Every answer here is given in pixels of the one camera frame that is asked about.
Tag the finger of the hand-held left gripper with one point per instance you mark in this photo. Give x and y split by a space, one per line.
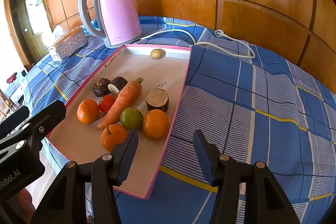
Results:
15 119
50 116

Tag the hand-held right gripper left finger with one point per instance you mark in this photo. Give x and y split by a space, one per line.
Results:
128 155

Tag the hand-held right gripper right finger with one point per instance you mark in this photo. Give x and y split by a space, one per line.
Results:
203 155

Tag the orange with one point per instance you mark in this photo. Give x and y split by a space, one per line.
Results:
155 123
88 111
114 137

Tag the green round fruit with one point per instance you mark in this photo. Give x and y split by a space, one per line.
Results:
131 118

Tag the carrot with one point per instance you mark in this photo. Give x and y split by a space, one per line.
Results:
123 100

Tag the red tomato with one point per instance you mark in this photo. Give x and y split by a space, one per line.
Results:
106 103

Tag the dark wrinkled round fruit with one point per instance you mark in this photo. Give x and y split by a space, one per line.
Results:
101 87

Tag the large eggplant chunk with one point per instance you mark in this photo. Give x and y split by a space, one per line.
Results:
157 100

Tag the small eggplant piece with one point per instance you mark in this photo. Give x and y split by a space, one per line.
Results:
118 85

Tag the pink rimmed white tray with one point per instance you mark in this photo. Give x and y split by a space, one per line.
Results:
170 74

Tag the small yellow potato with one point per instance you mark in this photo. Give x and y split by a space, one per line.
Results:
157 53

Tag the person's left hand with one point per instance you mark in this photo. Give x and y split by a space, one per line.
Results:
26 203

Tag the blue plaid blanket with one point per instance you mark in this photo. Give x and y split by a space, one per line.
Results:
236 108

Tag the silver embossed tissue box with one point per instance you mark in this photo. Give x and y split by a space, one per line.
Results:
71 43

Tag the white tissue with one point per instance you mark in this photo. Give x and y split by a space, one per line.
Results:
59 31

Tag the wooden door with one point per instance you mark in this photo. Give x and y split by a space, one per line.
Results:
31 29

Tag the pink electric kettle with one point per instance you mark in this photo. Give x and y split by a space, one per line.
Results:
118 11

